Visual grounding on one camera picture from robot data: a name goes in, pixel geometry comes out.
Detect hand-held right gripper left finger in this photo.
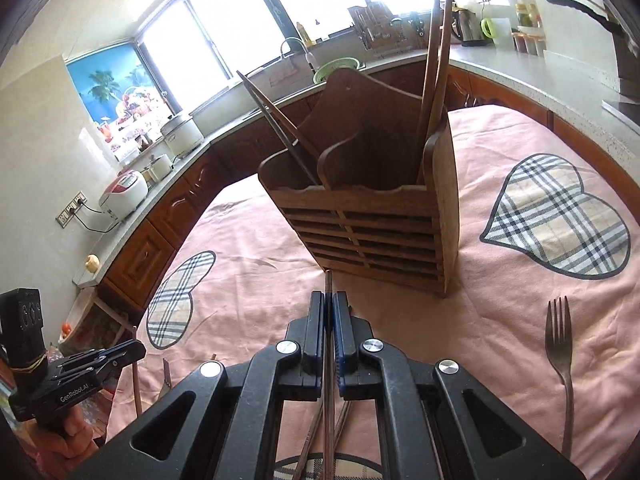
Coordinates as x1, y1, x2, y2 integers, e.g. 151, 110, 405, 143
67, 290, 328, 480

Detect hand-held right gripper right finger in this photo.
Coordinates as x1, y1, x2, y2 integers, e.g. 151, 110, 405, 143
332, 291, 589, 480

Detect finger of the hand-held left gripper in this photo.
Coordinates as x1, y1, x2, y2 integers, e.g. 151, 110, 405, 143
59, 339, 147, 364
47, 359, 127, 387

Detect wooden utensil holder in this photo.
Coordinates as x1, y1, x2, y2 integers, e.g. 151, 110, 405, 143
257, 67, 460, 300

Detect wooden chopstick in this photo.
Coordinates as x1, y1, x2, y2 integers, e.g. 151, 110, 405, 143
416, 0, 447, 140
424, 0, 454, 138
244, 79, 313, 161
130, 360, 143, 419

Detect person's left hand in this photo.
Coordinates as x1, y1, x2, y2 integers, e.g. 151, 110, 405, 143
29, 399, 103, 480

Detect white corner shelf rack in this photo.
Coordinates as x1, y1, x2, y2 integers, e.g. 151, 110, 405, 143
56, 289, 139, 362

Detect wooden lower cabinets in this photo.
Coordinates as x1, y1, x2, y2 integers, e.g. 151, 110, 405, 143
96, 60, 557, 312

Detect pink white rice cooker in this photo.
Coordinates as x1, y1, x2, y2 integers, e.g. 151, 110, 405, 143
98, 170, 150, 220

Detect pink heart-print tablecloth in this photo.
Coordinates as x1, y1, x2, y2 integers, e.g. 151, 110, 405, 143
105, 104, 640, 480

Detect small white pot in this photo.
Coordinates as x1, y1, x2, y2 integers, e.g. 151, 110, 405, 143
147, 154, 175, 184

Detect large white cooker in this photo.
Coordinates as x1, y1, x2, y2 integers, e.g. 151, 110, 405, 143
160, 112, 205, 159

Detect green basin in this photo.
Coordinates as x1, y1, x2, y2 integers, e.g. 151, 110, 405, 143
312, 57, 364, 84

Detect steel sink faucet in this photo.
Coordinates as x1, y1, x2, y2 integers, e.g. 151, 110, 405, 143
279, 36, 320, 77

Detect dish drying rack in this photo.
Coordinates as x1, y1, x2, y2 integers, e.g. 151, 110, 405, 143
348, 2, 427, 52

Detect kitchen window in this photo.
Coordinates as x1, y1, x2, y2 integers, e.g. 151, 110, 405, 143
134, 0, 523, 113

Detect grey kitchen countertop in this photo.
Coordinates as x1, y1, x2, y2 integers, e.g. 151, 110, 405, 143
71, 42, 640, 288

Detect steel electric kettle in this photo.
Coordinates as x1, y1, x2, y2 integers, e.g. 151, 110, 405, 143
451, 6, 489, 46

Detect row of spice jars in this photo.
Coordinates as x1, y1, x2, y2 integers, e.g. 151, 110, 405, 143
512, 30, 544, 56

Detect black gas stove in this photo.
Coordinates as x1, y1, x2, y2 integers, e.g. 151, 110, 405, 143
601, 99, 640, 137

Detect condiment bottles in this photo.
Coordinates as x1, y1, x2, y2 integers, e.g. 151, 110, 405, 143
515, 2, 541, 29

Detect broad-handled steel fork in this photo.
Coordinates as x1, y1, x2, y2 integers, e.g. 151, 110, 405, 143
158, 358, 174, 402

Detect black power cable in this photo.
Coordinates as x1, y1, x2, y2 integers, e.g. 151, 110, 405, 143
75, 202, 122, 234

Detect wall socket strip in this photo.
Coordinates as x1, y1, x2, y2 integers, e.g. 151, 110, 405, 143
55, 190, 89, 227

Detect slim-handled steel fork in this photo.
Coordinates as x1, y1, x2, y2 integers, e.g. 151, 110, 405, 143
544, 296, 576, 457

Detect beach fruit wall poster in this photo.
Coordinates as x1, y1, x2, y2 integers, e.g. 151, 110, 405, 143
66, 42, 174, 155

